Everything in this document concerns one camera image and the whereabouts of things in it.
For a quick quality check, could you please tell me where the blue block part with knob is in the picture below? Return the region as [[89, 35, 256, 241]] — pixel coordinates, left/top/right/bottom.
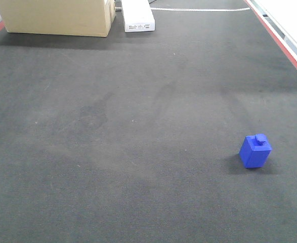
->
[[239, 134, 272, 169]]

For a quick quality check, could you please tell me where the long white carton box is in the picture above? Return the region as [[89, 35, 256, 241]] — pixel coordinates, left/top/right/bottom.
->
[[121, 0, 155, 33]]

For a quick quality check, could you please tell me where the large cardboard box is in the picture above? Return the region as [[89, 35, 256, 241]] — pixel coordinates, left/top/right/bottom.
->
[[0, 0, 115, 37]]

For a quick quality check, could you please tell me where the white conveyor side rail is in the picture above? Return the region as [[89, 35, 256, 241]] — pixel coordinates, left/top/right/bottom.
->
[[246, 1, 297, 69]]

